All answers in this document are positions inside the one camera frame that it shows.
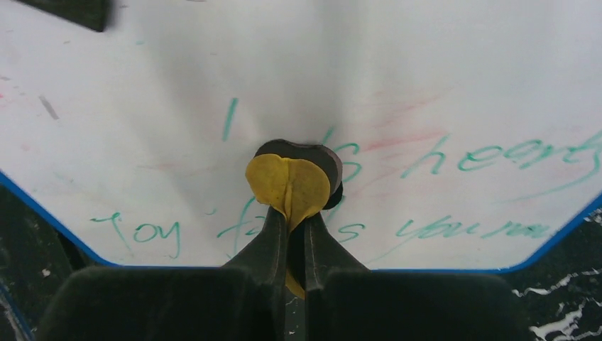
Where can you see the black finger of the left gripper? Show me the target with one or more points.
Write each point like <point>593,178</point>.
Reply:
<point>92,14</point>

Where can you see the yellow bone shaped eraser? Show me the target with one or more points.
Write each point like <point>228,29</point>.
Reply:
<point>294,249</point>

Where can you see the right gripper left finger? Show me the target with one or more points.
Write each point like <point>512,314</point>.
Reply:
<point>241,300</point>

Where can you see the blue framed whiteboard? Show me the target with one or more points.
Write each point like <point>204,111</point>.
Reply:
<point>469,131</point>

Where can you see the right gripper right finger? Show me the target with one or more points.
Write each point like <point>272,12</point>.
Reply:
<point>346,301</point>

